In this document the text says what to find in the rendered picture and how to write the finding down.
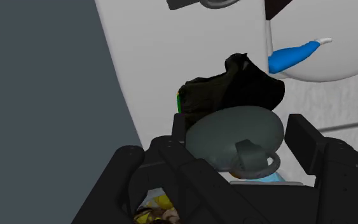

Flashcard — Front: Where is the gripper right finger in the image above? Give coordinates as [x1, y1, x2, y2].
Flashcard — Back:
[285, 113, 358, 224]

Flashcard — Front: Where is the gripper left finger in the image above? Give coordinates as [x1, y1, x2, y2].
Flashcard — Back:
[70, 113, 270, 224]

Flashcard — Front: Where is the yellow and brown figure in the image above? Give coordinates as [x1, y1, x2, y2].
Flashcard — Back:
[134, 193, 181, 224]

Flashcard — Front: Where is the light blue flat object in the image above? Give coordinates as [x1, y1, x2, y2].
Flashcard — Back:
[228, 171, 287, 184]

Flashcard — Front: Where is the black crumpled bag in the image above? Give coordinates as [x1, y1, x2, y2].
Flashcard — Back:
[176, 52, 286, 125]

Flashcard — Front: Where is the blue white-tipped toothbrush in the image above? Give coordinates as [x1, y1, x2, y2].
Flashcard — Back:
[268, 37, 333, 75]

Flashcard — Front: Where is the grey oval object with ring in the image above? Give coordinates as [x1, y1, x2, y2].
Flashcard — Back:
[184, 106, 285, 181]

